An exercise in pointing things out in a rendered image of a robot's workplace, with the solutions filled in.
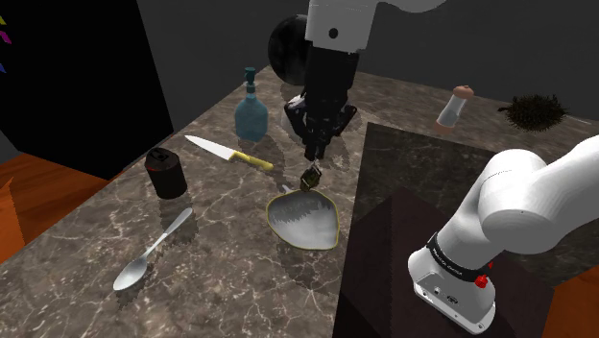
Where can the blue soap dispenser bottle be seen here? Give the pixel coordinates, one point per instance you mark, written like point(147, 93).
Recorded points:
point(251, 117)

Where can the dark spiky brush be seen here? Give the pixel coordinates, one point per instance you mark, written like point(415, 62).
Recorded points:
point(533, 112)

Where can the grey plate with yellow rim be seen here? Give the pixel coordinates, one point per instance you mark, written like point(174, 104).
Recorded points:
point(304, 220)

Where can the dark red can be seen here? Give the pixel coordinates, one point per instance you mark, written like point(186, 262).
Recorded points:
point(166, 175)

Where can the clear shaker with tan cap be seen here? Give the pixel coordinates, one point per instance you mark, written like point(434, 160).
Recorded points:
point(452, 110)

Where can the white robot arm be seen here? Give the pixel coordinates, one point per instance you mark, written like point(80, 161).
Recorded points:
point(519, 196)

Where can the black sphere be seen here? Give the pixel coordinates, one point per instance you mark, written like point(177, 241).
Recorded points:
point(288, 51)

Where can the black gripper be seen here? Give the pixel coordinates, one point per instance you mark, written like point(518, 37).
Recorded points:
point(330, 75)

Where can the black cabinet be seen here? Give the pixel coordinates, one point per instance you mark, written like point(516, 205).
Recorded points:
point(79, 79)

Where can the silver spoon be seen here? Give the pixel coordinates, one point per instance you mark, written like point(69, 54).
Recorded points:
point(135, 269)

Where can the dark robot stand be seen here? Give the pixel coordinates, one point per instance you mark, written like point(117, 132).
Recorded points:
point(383, 262)

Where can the small olive object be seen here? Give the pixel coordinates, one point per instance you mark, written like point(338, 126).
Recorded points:
point(310, 178)

